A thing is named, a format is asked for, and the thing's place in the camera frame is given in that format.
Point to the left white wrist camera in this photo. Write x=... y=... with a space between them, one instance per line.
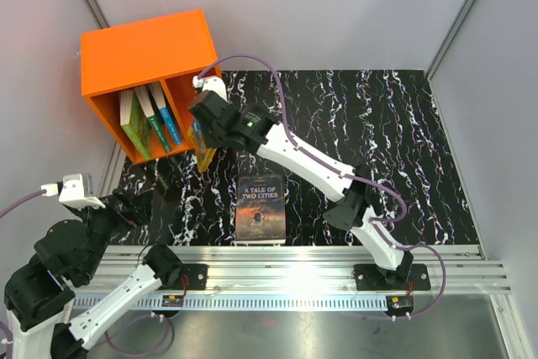
x=75 y=191

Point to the blue bottom treehouse book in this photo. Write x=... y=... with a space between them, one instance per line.
x=203 y=153

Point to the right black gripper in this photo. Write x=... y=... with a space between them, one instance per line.
x=212 y=142

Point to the lime green treehouse book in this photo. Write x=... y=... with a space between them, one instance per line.
x=134 y=123

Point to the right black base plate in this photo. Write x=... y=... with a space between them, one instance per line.
x=369 y=277

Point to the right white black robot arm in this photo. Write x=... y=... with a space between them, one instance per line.
x=261 y=133

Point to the dark green treehouse book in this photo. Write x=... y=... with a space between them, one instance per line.
x=147 y=107

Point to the orange two-compartment shelf box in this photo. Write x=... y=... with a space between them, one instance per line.
x=170 y=50

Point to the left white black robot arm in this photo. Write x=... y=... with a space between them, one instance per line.
x=38 y=297

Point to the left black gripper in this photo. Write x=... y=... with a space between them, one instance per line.
x=139 y=210

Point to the aluminium mounting rail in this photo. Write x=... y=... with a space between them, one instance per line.
x=310 y=270

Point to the dark tale of two cities book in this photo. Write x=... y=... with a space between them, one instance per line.
x=260 y=211

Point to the blue 26-storey treehouse book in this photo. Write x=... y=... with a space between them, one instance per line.
x=158 y=95

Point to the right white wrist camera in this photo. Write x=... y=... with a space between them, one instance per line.
x=213 y=84

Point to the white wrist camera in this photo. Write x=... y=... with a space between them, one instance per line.
x=75 y=191
x=213 y=84

